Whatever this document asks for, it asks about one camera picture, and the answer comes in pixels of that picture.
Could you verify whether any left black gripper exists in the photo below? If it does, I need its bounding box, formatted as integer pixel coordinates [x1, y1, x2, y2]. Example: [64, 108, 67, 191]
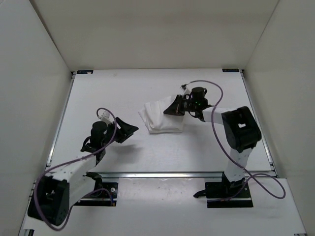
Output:
[103, 116, 139, 145]

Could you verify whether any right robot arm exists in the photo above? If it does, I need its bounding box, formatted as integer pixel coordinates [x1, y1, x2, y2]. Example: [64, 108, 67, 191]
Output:
[163, 87, 261, 197]

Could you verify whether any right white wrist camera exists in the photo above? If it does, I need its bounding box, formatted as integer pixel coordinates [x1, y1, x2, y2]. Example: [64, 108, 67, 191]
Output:
[181, 84, 191, 97]

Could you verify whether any blue corner label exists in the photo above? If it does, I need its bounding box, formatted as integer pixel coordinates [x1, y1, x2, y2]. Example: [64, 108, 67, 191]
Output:
[76, 70, 94, 74]
[222, 68, 239, 73]

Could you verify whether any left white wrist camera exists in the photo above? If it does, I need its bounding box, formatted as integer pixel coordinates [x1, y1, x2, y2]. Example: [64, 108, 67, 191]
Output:
[96, 110, 113, 125]

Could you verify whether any white pleated skirt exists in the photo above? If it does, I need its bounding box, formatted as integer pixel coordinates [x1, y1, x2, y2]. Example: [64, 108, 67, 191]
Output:
[138, 95, 184, 134]

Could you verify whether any aluminium front table rail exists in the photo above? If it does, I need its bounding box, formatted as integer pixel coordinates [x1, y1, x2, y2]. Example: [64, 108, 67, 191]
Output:
[98, 172, 222, 179]

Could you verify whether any right blue corner label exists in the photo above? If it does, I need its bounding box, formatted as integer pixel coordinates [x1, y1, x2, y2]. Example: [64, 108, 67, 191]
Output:
[222, 68, 239, 73]

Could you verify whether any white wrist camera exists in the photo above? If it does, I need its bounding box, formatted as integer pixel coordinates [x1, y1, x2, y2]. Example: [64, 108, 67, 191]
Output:
[96, 110, 113, 125]
[181, 84, 191, 97]

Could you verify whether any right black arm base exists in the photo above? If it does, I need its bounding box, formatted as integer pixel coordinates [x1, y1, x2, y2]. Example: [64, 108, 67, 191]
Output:
[193, 173, 253, 208]

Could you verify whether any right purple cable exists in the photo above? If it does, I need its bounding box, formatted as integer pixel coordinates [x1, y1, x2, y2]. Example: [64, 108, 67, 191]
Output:
[189, 79, 286, 199]

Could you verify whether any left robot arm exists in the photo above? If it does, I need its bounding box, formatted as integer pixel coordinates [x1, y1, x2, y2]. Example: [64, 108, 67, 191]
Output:
[27, 117, 139, 231]

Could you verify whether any left blue corner label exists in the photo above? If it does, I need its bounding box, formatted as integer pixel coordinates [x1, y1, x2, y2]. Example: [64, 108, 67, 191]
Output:
[76, 70, 94, 74]

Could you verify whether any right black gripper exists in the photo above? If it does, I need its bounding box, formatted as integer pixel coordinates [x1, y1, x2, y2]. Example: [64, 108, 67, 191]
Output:
[163, 95, 197, 117]

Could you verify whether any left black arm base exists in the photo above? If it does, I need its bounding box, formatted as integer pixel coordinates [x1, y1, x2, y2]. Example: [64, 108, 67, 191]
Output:
[74, 172, 119, 207]

